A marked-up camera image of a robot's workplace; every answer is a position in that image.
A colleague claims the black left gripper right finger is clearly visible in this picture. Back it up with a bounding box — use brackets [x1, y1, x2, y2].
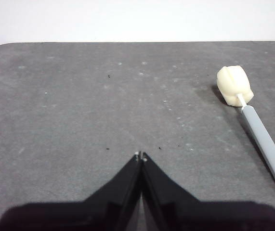
[141, 151, 275, 231]

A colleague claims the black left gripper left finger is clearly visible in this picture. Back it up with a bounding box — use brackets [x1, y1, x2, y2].
[0, 151, 143, 231]

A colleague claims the grey-handled sponge cup brush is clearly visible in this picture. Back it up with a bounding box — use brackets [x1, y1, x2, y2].
[216, 65, 275, 202]

